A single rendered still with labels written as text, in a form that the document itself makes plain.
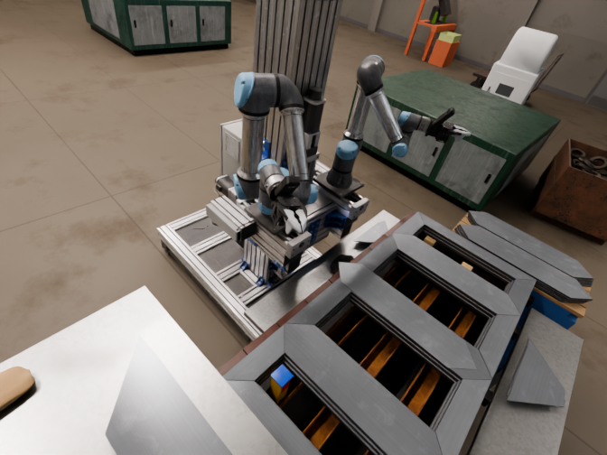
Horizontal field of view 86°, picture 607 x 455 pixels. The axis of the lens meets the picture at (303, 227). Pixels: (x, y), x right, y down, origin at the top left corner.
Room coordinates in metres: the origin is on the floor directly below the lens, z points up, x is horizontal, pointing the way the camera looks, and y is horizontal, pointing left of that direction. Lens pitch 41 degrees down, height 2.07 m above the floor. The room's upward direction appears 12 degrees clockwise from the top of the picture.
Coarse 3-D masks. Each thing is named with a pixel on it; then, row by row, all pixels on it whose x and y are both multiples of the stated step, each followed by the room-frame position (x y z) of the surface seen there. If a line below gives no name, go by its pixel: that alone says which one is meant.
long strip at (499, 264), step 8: (424, 216) 1.72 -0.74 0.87; (432, 224) 1.66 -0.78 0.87; (440, 224) 1.67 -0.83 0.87; (440, 232) 1.59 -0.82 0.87; (448, 232) 1.61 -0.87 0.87; (456, 240) 1.54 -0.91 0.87; (464, 240) 1.56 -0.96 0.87; (472, 248) 1.50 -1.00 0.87; (480, 248) 1.51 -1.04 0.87; (480, 256) 1.44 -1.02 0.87; (488, 256) 1.46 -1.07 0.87; (496, 256) 1.47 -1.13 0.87; (496, 264) 1.41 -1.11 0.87; (504, 264) 1.42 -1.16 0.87; (512, 272) 1.37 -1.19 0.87; (520, 272) 1.38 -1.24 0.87
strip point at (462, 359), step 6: (462, 348) 0.81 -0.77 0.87; (468, 348) 0.82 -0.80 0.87; (456, 354) 0.78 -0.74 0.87; (462, 354) 0.79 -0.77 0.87; (468, 354) 0.79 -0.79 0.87; (456, 360) 0.75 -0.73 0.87; (462, 360) 0.76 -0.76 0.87; (468, 360) 0.76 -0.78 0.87; (450, 366) 0.72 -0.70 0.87; (456, 366) 0.73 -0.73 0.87; (462, 366) 0.73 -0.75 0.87; (468, 366) 0.74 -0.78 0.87; (474, 366) 0.75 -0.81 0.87
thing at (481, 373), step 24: (384, 264) 1.24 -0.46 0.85; (408, 264) 1.30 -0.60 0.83; (480, 264) 1.42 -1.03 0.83; (456, 288) 1.16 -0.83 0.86; (336, 312) 0.89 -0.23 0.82; (480, 312) 1.07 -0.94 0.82; (480, 336) 0.92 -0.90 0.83; (288, 360) 0.62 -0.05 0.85; (432, 360) 0.74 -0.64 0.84; (480, 360) 0.78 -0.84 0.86; (312, 384) 0.55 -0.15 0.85; (456, 384) 0.66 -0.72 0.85; (336, 408) 0.48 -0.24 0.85; (360, 432) 0.42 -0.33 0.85
